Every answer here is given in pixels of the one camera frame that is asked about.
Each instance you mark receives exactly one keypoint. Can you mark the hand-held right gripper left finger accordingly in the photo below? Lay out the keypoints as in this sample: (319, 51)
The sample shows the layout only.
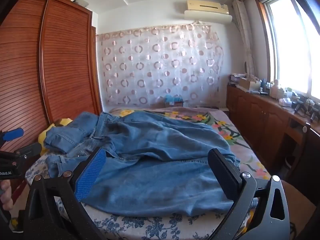
(90, 175)

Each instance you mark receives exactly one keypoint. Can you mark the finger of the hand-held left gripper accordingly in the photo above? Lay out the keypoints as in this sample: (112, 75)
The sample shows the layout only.
(13, 134)
(28, 149)

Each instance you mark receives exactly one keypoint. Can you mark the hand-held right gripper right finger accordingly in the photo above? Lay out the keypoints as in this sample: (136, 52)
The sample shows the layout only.
(225, 175)

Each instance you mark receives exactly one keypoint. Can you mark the blue denim pants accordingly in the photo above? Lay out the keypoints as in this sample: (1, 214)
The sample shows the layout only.
(150, 180)
(62, 137)

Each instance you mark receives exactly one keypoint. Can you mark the person's left hand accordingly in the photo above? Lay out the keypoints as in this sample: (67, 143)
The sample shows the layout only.
(5, 195)

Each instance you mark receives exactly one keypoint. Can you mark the pink flowered blanket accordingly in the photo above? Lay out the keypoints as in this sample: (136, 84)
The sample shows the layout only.
(225, 130)

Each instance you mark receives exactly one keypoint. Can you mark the patterned floor rug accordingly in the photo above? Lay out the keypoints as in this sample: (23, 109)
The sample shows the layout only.
(15, 224)

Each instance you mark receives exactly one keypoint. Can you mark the wooden cabinet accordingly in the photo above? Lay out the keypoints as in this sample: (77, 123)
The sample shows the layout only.
(255, 120)

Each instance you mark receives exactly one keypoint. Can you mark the white blue-floral bedsheet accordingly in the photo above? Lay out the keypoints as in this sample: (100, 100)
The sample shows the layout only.
(150, 227)

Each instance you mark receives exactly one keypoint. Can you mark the wooden louvred wardrobe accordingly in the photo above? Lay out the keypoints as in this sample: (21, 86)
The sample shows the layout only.
(62, 67)

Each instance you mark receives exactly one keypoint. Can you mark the light blue cloth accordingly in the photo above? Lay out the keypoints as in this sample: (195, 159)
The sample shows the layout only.
(172, 98)

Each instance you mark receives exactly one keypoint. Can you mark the open cardboard box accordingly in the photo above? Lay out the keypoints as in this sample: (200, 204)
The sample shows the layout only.
(248, 83)

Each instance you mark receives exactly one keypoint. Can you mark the white case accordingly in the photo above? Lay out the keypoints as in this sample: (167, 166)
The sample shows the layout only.
(285, 102)

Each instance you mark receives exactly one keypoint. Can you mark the dark bottle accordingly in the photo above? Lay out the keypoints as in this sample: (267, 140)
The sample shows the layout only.
(263, 85)

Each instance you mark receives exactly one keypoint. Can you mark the pile of papers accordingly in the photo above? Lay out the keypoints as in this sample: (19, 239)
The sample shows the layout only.
(236, 77)

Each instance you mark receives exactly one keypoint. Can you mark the white bottle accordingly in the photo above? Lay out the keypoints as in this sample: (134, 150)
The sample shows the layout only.
(276, 88)

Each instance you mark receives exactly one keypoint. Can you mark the black tools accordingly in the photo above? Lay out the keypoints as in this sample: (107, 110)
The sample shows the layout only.
(303, 106)

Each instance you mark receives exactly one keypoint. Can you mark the sheer circle-pattern curtain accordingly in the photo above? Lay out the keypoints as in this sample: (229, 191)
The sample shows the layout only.
(160, 62)

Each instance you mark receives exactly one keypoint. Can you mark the beige window curtain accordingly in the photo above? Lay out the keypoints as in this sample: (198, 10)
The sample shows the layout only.
(243, 35)

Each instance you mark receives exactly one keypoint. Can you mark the white object on wardrobe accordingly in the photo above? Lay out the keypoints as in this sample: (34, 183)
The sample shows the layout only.
(81, 3)

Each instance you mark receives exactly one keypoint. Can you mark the window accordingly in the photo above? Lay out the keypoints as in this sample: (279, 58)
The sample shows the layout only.
(292, 42)

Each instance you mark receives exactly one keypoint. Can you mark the white air conditioner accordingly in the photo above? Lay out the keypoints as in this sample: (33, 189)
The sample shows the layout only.
(207, 7)

